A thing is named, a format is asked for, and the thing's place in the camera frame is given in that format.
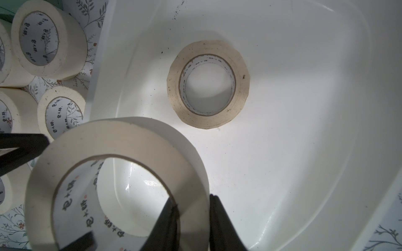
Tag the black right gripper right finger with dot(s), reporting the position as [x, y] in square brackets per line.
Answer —
[223, 236]

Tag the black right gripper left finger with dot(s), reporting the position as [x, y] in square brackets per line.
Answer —
[163, 232]

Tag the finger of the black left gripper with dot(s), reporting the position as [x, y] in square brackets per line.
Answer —
[86, 242]
[24, 147]

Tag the white plastic storage box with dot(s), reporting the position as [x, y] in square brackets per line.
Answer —
[282, 125]

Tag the cream masking tape roll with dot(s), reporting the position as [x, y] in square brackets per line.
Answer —
[113, 178]
[60, 109]
[47, 41]
[18, 112]
[194, 55]
[12, 73]
[13, 188]

